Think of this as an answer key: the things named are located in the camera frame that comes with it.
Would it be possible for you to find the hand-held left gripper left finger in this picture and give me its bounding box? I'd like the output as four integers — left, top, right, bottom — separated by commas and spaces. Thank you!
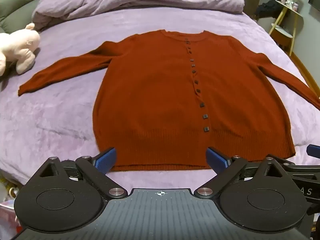
37, 147, 126, 200

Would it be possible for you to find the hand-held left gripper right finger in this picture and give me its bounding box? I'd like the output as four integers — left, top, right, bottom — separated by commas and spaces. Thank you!
196, 147, 288, 200

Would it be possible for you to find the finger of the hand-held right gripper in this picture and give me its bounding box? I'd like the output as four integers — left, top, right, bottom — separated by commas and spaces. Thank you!
273, 154, 320, 173
306, 144, 320, 160

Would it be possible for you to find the rust red buttoned cardigan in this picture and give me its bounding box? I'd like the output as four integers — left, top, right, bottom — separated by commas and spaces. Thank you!
18, 29, 320, 172

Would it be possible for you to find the pink plastic bin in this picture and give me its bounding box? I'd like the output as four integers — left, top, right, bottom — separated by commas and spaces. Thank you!
0, 199, 18, 233

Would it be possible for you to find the yellow-legged side table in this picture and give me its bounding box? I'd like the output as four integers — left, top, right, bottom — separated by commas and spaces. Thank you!
268, 0, 304, 56

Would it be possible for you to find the pink plush toy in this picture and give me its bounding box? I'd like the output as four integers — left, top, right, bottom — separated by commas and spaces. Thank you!
0, 23, 41, 77

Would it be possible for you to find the dark cloth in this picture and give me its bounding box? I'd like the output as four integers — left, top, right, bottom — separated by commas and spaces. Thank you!
254, 0, 285, 21

